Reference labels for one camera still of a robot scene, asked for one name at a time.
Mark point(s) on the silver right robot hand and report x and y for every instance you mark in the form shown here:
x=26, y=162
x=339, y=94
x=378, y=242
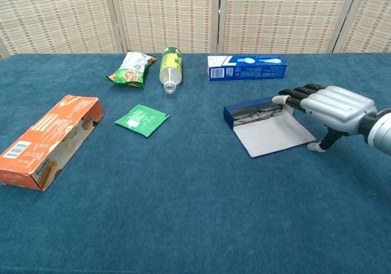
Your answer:
x=339, y=105

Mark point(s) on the navy blue glasses case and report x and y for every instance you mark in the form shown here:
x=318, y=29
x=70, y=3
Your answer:
x=275, y=133

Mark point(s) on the black thin-rimmed eyeglasses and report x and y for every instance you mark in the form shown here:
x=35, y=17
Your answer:
x=258, y=113

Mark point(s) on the blue toothpaste box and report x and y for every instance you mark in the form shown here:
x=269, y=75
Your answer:
x=244, y=69

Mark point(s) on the clear bottle with yellow-green label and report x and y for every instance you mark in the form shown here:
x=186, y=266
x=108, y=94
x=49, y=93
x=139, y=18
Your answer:
x=171, y=66

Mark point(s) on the blue tablecloth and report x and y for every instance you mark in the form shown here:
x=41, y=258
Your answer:
x=183, y=194

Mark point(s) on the woven bamboo folding screen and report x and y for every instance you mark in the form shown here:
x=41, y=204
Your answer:
x=168, y=11

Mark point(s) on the green foil sachet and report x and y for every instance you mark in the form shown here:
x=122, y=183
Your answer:
x=142, y=119

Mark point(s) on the green and white snack bag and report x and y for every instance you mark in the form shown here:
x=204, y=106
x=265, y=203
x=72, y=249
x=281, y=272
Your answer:
x=131, y=72

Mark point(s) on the orange cardboard snack box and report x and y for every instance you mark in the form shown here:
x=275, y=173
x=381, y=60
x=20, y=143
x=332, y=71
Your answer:
x=46, y=133

